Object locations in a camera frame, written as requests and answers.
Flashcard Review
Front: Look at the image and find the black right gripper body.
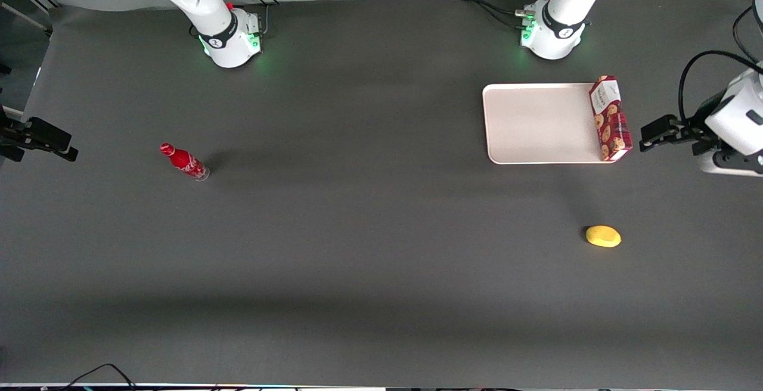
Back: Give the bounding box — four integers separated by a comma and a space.
0, 105, 28, 163

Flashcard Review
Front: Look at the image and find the red cookie box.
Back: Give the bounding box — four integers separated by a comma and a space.
589, 76, 632, 162

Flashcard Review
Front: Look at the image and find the white rectangular tray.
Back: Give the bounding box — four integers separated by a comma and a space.
482, 83, 621, 165

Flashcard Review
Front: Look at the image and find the red cola bottle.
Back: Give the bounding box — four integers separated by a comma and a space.
159, 142, 210, 182

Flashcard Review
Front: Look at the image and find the yellow lemon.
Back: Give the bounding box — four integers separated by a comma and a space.
585, 225, 622, 249

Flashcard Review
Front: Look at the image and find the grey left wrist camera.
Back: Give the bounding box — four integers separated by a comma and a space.
694, 141, 763, 178

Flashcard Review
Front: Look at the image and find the black left arm base cable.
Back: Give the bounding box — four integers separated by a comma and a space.
450, 0, 559, 30

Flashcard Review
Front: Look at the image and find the black cable at table edge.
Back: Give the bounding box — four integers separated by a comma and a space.
60, 364, 139, 391

